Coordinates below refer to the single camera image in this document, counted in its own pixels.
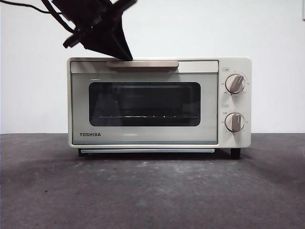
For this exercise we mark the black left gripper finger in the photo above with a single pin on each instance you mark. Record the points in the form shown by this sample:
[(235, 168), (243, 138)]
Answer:
[(104, 38), (126, 43)]

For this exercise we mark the silver crumb tray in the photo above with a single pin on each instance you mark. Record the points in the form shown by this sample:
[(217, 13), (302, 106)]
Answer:
[(147, 151)]

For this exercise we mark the beige temperature knob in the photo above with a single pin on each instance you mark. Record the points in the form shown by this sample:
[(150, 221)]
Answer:
[(235, 84)]

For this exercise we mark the black oven foot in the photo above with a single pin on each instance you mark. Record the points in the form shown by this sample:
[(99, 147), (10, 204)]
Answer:
[(235, 153), (80, 152)]

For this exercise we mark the cream Toshiba toaster oven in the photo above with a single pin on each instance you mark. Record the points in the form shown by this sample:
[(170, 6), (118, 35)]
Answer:
[(234, 102)]

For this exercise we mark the beige timer knob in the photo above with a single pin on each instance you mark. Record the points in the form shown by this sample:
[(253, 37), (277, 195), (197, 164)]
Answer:
[(235, 122)]

